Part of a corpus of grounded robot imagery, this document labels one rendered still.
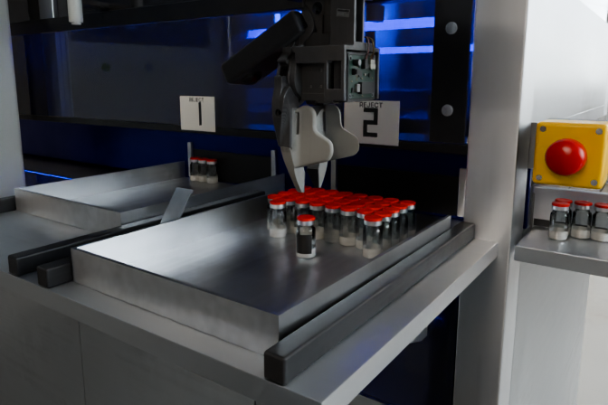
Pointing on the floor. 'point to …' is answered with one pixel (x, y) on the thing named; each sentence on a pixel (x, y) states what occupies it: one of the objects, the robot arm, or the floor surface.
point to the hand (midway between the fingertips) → (303, 177)
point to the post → (498, 165)
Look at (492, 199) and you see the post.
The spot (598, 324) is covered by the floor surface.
